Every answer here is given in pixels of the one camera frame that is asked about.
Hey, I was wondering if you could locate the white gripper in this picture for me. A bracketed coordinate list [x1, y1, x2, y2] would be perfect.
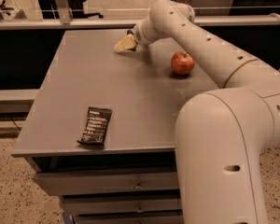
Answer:
[115, 18, 164, 53]

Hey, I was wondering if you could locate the blue rxbar blueberry wrapper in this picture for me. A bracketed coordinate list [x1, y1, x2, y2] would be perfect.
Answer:
[127, 29, 133, 35]

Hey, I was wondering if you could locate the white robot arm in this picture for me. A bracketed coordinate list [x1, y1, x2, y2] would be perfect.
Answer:
[115, 0, 280, 224]

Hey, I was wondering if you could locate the black rxbar chocolate wrapper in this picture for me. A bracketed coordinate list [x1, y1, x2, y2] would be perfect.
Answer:
[77, 107, 112, 147]

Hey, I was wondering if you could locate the red apple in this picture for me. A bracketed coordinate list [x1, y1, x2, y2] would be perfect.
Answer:
[171, 50, 195, 76]

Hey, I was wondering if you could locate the grey drawer cabinet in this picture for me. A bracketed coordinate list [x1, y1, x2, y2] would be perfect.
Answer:
[12, 30, 216, 224]

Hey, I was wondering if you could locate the top grey drawer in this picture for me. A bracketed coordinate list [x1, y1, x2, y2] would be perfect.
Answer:
[34, 167, 178, 196]

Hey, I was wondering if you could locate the grey drawer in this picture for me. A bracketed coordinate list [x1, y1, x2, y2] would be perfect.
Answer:
[61, 190, 181, 215]
[34, 167, 178, 196]
[75, 211, 184, 224]

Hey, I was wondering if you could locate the middle grey drawer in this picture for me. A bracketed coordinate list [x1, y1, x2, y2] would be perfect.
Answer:
[61, 190, 181, 215]

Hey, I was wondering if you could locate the bottom grey drawer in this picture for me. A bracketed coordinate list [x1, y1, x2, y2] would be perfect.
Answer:
[75, 211, 184, 224]

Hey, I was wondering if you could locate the grey metal railing frame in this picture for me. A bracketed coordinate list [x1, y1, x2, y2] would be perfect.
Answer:
[0, 0, 280, 30]

